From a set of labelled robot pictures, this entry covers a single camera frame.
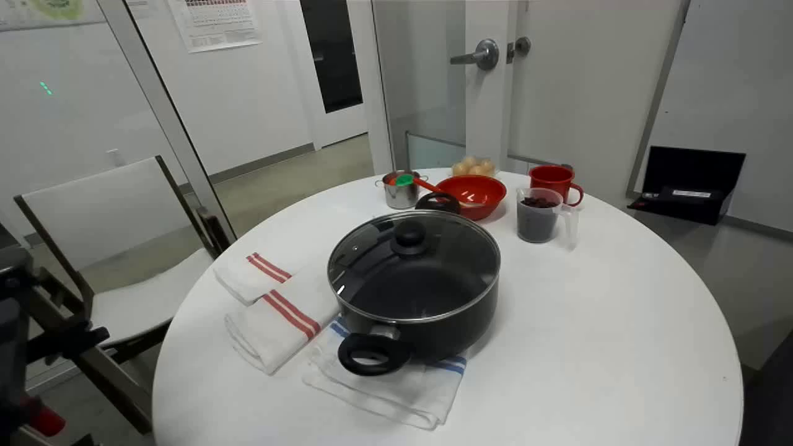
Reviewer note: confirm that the glass pot lid black knob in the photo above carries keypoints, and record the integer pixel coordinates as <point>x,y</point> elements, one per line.
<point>410,239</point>

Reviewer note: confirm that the black cooking pot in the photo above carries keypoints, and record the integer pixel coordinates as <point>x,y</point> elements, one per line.
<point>449,333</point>

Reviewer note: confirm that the small steel cup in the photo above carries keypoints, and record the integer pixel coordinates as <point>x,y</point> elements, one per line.
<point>401,194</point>

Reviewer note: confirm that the red plastic bowl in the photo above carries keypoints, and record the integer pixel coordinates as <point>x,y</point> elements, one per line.
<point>475,195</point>

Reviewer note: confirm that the yellow bread rolls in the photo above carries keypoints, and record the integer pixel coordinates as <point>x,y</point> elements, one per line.
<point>475,166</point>

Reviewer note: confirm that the clear measuring cup dark contents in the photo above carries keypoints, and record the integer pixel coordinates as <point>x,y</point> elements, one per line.
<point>537,218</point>

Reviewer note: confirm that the white towel red stripes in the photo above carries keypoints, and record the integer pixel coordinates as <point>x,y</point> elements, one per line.
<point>281,318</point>

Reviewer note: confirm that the red mug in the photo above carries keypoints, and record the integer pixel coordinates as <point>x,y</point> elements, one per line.
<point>551,178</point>

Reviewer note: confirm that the white towel blue stripes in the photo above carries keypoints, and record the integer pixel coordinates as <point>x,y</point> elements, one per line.
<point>387,397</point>

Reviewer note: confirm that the silver door lock knob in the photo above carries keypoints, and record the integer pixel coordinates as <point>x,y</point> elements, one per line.
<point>519,48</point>

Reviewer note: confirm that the white folding chair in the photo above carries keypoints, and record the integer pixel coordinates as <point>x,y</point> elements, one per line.
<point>108,213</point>

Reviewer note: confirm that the black laptop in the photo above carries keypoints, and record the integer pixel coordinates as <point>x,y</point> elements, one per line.
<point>696,175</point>

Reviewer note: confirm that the black equipment stand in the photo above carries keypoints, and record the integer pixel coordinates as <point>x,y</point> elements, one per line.
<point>16,330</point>

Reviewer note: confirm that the small red object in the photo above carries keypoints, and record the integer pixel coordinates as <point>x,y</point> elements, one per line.
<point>45,418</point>

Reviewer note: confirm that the white wall poster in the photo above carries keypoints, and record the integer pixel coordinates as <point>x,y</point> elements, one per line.
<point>216,22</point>

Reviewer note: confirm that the wall poster green print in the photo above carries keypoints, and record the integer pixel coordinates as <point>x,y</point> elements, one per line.
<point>50,9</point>

